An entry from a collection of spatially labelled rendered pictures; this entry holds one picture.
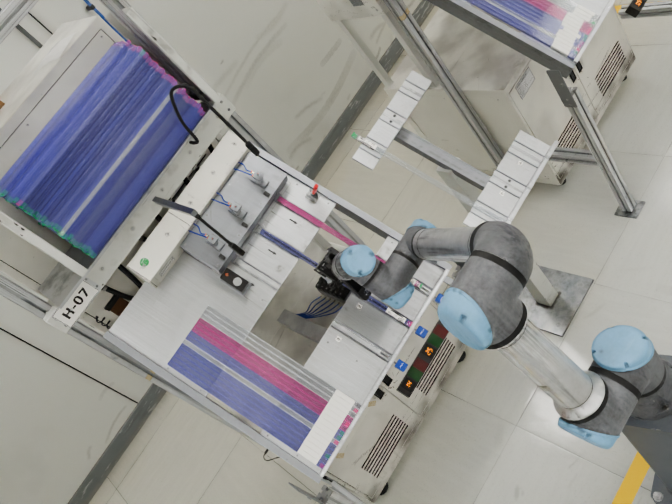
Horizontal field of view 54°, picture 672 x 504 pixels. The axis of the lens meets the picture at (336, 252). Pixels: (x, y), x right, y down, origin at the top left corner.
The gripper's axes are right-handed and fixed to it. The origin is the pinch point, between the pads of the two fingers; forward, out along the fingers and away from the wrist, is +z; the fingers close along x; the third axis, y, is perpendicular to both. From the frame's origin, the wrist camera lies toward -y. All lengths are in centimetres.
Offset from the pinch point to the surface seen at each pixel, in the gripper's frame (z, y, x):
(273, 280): 4.3, 13.5, 10.1
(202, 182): 4.5, 45.8, -1.4
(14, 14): -22, 101, -3
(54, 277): 9, 63, 43
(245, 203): 3.1, 32.5, -3.3
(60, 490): 189, 31, 135
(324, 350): -1.4, -8.7, 18.9
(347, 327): -2.0, -10.6, 10.1
